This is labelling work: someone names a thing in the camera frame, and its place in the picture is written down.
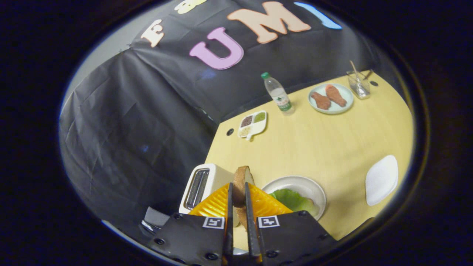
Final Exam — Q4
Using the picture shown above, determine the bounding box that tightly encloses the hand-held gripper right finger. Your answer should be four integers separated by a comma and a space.
244, 182, 337, 266

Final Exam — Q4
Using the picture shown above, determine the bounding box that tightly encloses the brown meat piece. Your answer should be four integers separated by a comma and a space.
325, 84, 347, 108
311, 92, 331, 110

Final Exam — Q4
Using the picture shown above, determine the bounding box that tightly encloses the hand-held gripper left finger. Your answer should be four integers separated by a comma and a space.
148, 182, 234, 266

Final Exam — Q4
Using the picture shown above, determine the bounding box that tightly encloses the white divided seasoning dish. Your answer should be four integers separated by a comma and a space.
238, 110, 267, 141

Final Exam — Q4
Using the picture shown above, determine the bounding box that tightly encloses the pale blue round plate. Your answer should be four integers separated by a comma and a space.
308, 83, 354, 115

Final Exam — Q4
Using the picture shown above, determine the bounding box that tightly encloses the thin wooden stick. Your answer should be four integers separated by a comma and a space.
350, 60, 361, 83

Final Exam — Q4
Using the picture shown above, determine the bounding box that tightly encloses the white toaster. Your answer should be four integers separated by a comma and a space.
179, 163, 237, 215

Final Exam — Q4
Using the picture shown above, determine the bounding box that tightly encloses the black backdrop cloth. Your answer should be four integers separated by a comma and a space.
59, 0, 399, 237

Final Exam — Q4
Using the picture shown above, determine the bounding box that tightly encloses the clear glass cup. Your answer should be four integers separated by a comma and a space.
346, 70, 371, 99

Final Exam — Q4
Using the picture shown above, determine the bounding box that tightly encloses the cream round plate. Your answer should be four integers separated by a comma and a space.
261, 175, 327, 221

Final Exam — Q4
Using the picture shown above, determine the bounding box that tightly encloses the green lettuce leaf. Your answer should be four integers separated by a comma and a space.
269, 188, 320, 216

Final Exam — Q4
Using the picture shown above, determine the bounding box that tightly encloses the white rounded square plate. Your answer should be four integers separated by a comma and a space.
365, 155, 399, 206

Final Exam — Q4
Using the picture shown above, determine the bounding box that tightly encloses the brown crust bread slice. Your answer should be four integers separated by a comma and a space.
232, 166, 255, 231

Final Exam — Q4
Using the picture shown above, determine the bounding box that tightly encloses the dark grey chair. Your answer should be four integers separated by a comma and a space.
140, 206, 171, 235

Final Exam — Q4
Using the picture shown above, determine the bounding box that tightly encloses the clear plastic water bottle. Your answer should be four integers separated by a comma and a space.
261, 72, 295, 116

